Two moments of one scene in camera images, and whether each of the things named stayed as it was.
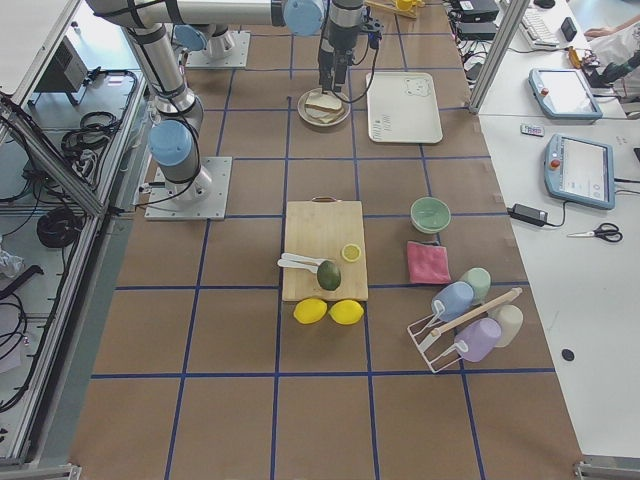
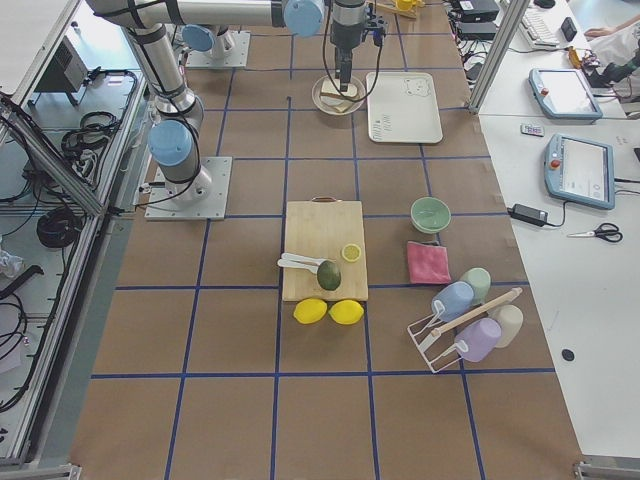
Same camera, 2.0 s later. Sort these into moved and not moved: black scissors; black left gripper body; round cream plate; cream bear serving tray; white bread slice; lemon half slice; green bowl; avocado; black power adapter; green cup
Moved: round cream plate; white bread slice
Not moved: green cup; avocado; black power adapter; cream bear serving tray; lemon half slice; green bowl; black left gripper body; black scissors
